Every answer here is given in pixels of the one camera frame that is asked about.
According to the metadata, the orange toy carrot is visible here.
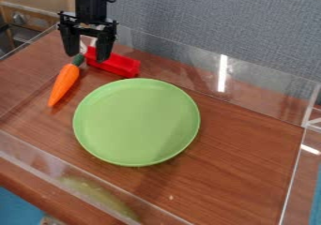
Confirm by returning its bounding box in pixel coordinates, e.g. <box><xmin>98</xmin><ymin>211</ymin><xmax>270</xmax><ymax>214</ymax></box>
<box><xmin>48</xmin><ymin>53</ymin><xmax>84</xmax><ymax>107</ymax></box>

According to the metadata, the green round plate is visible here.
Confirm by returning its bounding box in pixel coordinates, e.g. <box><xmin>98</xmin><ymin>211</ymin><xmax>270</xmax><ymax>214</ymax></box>
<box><xmin>72</xmin><ymin>79</ymin><xmax>201</xmax><ymax>167</ymax></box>

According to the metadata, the red plastic block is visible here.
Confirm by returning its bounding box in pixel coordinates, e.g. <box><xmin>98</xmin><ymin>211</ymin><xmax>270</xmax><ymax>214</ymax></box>
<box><xmin>84</xmin><ymin>46</ymin><xmax>140</xmax><ymax>78</ymax></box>

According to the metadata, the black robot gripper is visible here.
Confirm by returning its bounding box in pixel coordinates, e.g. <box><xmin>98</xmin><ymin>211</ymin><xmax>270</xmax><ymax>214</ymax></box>
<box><xmin>59</xmin><ymin>0</ymin><xmax>116</xmax><ymax>63</ymax></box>

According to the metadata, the clear acrylic enclosure wall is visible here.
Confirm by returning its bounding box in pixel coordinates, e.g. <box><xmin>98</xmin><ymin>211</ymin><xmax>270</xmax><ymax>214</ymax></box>
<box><xmin>0</xmin><ymin>28</ymin><xmax>321</xmax><ymax>225</ymax></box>

